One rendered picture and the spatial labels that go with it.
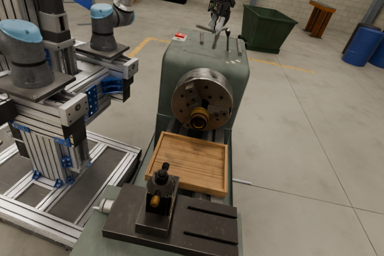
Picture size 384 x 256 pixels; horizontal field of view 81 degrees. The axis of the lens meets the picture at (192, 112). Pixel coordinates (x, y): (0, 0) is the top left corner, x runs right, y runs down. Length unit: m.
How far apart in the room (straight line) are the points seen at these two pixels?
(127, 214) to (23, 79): 0.65
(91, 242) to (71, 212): 0.94
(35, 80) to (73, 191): 1.00
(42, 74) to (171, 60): 0.59
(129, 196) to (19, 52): 0.66
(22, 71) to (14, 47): 0.09
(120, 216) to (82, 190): 1.06
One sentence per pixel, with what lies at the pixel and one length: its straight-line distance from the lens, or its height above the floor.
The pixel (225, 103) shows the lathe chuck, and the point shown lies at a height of 1.13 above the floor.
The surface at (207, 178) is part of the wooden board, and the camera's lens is 1.06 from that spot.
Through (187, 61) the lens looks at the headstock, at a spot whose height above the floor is 1.23.
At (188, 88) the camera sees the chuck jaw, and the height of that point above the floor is 1.19.
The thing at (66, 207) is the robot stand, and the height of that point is 0.21.
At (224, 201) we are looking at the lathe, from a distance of 1.45.
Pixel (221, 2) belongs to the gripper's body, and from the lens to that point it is 1.07.
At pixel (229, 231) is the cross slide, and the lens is 0.86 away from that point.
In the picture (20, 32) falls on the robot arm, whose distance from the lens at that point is 1.03.
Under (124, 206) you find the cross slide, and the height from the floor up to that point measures 0.97.
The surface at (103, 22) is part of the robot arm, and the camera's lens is 1.39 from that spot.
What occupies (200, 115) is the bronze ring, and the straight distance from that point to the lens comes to 1.01.
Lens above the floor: 1.70
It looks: 35 degrees down
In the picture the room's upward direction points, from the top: 11 degrees clockwise
